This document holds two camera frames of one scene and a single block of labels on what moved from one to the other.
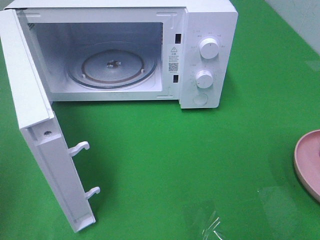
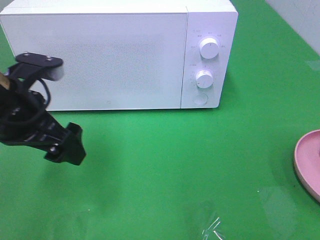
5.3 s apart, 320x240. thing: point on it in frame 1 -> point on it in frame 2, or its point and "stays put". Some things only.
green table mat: (166, 173) stays put
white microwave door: (39, 124) -> (112, 61)
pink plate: (307, 162) stays put
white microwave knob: (204, 79) stays put
